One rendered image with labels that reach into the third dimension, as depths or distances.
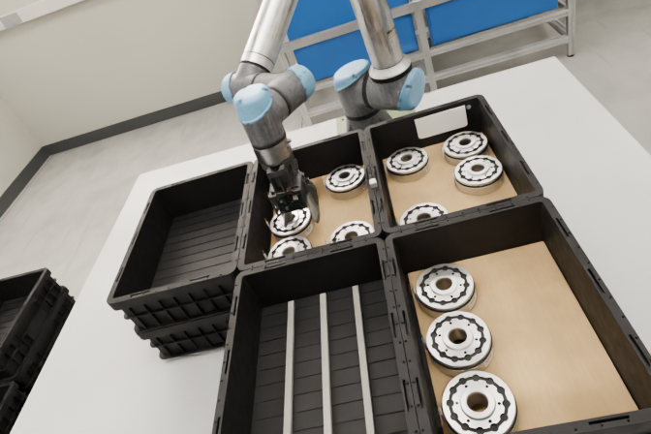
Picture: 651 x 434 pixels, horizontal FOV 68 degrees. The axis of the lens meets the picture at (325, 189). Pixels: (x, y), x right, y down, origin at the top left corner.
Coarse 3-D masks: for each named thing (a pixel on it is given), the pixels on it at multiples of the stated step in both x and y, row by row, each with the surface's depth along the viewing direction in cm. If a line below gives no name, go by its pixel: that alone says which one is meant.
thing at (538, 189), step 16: (480, 96) 116; (416, 112) 119; (368, 128) 120; (496, 128) 104; (368, 144) 115; (512, 144) 98; (528, 176) 90; (384, 208) 96; (480, 208) 87; (384, 224) 92; (416, 224) 89
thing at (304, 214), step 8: (304, 208) 115; (280, 216) 115; (304, 216) 113; (272, 224) 114; (280, 224) 113; (296, 224) 111; (304, 224) 110; (280, 232) 111; (288, 232) 110; (296, 232) 110
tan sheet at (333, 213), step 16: (320, 176) 129; (320, 192) 123; (320, 208) 118; (336, 208) 116; (352, 208) 114; (368, 208) 112; (320, 224) 114; (336, 224) 112; (272, 240) 114; (320, 240) 109
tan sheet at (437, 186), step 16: (432, 160) 119; (432, 176) 114; (448, 176) 112; (400, 192) 113; (416, 192) 112; (432, 192) 110; (448, 192) 108; (496, 192) 103; (512, 192) 102; (400, 208) 109; (448, 208) 104; (464, 208) 103
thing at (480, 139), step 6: (462, 132) 118; (468, 132) 118; (474, 132) 117; (450, 138) 118; (456, 138) 117; (474, 138) 115; (480, 138) 115; (444, 144) 117; (450, 144) 116; (480, 144) 113; (486, 144) 112; (450, 150) 115; (456, 150) 114; (462, 150) 113; (468, 150) 112; (474, 150) 112; (480, 150) 111; (456, 156) 112; (462, 156) 111; (468, 156) 111
